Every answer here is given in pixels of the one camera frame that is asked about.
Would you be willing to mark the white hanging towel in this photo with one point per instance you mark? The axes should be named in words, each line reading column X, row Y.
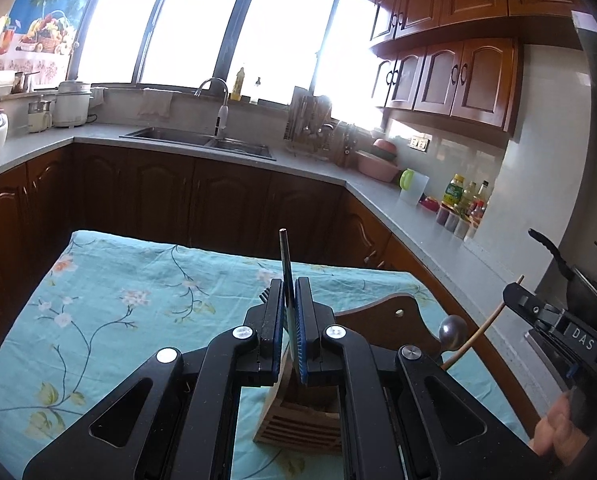
column 154, row 104

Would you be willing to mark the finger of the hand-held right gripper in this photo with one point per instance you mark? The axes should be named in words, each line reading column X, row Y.
column 520, row 300

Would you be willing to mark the fruit and palm wall poster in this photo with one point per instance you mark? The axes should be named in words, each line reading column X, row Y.
column 48, row 20

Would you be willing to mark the person's right hand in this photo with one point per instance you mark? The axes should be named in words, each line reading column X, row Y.
column 558, row 430

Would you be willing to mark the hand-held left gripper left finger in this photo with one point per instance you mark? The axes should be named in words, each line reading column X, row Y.
column 277, row 330

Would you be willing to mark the dish rack with cutting boards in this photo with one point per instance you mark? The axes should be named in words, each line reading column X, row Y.
column 306, row 120

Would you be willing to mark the wooden cabinets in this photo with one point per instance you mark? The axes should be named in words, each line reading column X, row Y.
column 478, row 75
column 178, row 200

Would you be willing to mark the kitchen window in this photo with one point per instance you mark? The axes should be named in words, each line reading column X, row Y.
column 203, row 25

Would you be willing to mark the steel kitchen sink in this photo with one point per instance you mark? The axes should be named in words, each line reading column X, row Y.
column 178, row 137

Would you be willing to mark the small metal pot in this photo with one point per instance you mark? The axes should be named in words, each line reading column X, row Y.
column 26, row 82

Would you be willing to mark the white soy milk maker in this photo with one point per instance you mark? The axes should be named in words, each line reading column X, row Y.
column 39, row 117

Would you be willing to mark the small soap dispenser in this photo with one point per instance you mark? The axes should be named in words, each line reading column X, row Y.
column 256, row 94

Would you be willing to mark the yellow dish soap bottle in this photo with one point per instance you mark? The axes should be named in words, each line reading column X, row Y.
column 237, row 85

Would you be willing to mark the red small container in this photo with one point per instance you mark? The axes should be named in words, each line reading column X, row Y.
column 431, row 205

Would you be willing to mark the white pitcher with green lid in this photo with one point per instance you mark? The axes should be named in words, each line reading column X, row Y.
column 416, row 187

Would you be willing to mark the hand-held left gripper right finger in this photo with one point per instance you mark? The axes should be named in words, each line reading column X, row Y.
column 302, row 330

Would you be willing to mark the metal chopstick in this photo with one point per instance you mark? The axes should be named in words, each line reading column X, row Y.
column 286, row 265

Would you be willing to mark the paper towel roll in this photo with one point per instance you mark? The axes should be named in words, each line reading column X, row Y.
column 1, row 82

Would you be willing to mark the black wok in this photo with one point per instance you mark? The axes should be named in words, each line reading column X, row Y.
column 583, row 280

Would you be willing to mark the pink plastic basin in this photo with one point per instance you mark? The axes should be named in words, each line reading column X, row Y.
column 376, row 162

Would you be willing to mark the grey kitchen countertop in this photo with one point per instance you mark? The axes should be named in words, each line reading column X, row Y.
column 308, row 167

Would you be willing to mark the yellow bottle with green label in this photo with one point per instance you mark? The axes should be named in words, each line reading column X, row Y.
column 454, row 192

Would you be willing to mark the row of small seasoning jars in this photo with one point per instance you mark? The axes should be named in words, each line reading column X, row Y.
column 456, row 225

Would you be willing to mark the wall power outlet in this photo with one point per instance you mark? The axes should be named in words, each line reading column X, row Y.
column 419, row 144

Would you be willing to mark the teal floral tablecloth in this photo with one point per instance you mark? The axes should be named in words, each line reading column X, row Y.
column 128, row 320

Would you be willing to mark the wooden lower cabinets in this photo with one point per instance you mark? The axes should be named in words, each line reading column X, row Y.
column 178, row 200

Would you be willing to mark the wooden chair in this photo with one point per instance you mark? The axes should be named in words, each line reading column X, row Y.
column 378, row 317

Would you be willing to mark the wooden upper cabinets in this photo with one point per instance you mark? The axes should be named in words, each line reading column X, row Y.
column 478, row 75

